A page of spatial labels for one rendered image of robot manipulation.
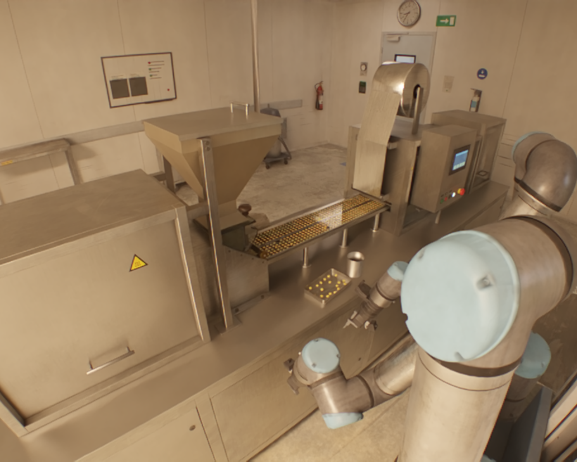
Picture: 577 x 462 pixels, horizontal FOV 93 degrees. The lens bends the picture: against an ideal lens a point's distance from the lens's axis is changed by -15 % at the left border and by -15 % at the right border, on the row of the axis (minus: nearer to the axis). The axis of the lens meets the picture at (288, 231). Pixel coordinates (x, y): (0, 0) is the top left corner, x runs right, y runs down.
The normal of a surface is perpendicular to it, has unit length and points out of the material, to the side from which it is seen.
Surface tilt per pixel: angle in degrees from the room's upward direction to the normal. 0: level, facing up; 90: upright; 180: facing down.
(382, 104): 71
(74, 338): 90
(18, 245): 0
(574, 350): 0
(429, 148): 90
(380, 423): 0
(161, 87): 90
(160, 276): 90
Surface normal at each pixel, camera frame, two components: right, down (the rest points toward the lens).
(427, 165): -0.77, 0.32
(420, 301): -0.92, 0.07
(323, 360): 0.13, -0.66
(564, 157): -0.18, -0.38
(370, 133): -0.73, 0.02
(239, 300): 0.63, 0.39
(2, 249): 0.00, -0.87
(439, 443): -0.59, 0.33
